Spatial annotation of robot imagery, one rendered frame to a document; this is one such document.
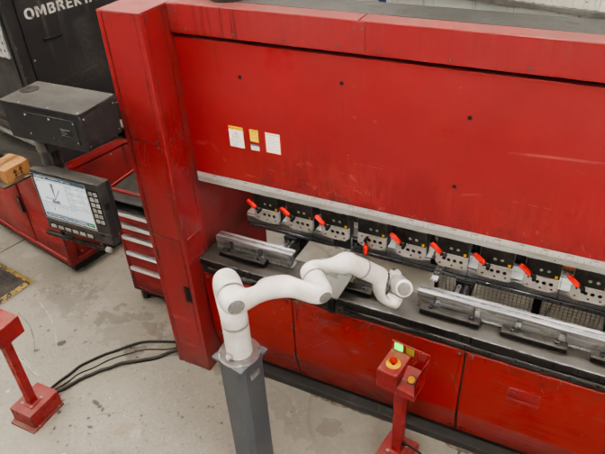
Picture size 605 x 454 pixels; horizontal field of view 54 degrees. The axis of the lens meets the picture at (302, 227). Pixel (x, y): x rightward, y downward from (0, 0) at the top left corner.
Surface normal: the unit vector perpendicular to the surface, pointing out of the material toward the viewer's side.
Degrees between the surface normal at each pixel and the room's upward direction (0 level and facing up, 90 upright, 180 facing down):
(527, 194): 90
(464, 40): 90
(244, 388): 90
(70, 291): 0
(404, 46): 90
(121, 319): 0
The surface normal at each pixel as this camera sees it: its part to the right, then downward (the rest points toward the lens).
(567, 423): -0.44, 0.53
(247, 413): 0.12, 0.57
